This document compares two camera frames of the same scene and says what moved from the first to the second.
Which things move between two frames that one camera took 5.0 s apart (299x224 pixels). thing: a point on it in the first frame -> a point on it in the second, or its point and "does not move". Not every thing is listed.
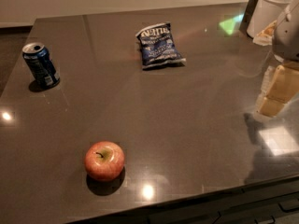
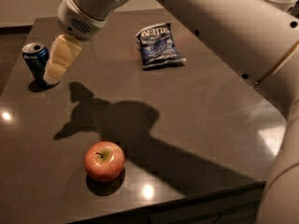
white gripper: (287, 37) -> (81, 21)
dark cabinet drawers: (270, 203) does not move
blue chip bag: (158, 48) does not move
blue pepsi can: (39, 64) does not move
